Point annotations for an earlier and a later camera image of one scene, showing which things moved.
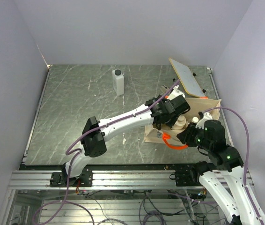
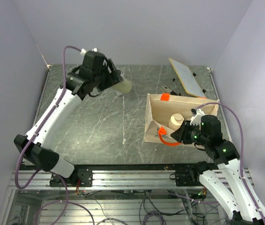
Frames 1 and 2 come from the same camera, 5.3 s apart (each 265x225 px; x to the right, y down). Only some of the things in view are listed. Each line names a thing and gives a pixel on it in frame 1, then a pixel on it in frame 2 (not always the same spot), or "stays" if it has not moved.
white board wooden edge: [187, 80] stays
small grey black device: [165, 89] stays
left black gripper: [173, 121] → [114, 77]
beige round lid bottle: [180, 123] stays
